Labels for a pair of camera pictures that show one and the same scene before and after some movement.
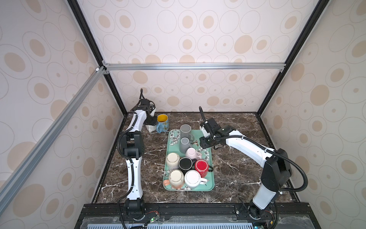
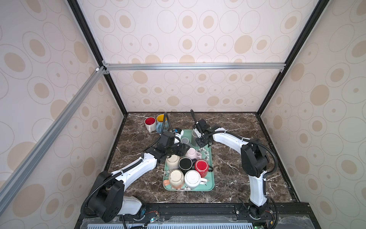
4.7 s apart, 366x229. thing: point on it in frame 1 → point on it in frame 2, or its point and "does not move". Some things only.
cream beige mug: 172,161 does not move
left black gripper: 153,122 → 182,150
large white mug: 193,180 does not move
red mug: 202,166 does not move
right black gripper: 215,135 → 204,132
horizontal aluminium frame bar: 189,66 does not move
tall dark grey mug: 185,131 → 194,137
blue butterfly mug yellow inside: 162,125 does not move
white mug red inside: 151,128 does not move
